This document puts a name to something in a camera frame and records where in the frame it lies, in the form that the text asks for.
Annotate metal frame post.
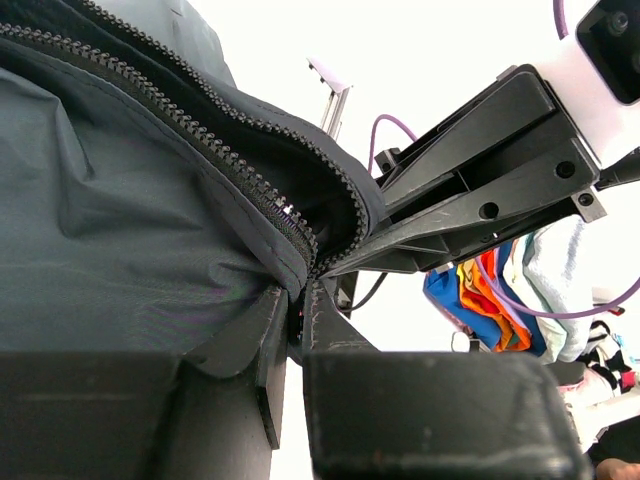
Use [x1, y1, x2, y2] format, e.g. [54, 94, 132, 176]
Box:
[307, 57, 352, 140]

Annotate colourful cloth pile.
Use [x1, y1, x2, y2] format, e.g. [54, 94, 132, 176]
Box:
[424, 217, 593, 363]

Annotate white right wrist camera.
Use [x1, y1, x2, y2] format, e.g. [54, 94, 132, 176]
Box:
[536, 0, 639, 167]

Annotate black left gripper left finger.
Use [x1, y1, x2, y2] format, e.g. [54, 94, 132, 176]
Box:
[1, 287, 289, 479]

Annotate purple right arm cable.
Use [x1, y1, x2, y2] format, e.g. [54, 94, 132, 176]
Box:
[367, 0, 640, 320]

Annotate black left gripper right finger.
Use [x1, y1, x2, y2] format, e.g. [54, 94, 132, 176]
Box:
[302, 281, 592, 479]

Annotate dark navy and grey jacket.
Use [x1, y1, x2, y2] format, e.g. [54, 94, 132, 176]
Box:
[1, 1, 385, 353]

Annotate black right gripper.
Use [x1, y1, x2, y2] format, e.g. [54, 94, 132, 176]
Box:
[324, 65, 597, 277]

